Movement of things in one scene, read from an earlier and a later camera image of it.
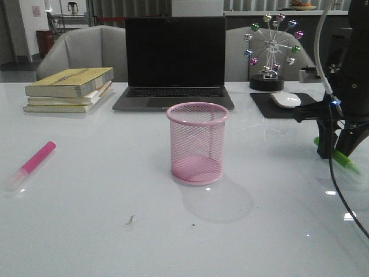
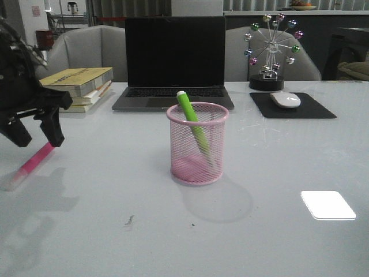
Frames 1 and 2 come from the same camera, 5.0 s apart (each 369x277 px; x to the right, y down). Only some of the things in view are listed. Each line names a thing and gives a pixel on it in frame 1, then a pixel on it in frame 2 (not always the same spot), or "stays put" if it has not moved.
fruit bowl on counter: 299,5 stays put
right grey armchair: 251,50 stays put
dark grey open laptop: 175,59 stays put
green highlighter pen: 342,158 → 190,115
